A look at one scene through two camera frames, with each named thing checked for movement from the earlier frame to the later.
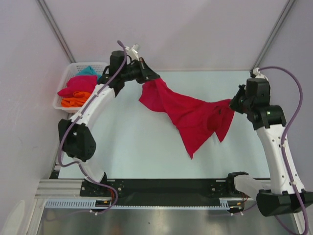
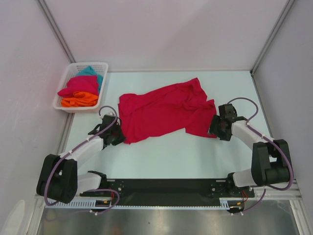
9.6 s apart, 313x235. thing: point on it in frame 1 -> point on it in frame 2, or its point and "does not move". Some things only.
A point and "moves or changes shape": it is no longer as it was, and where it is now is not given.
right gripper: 233,104 -> 213,129
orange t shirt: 78,99 does not move
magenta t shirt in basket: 86,83 does not move
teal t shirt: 89,71 does not move
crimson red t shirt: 197,121 moves or changes shape
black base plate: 162,192 does not move
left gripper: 145,73 -> 122,138
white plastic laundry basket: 72,70 does not move
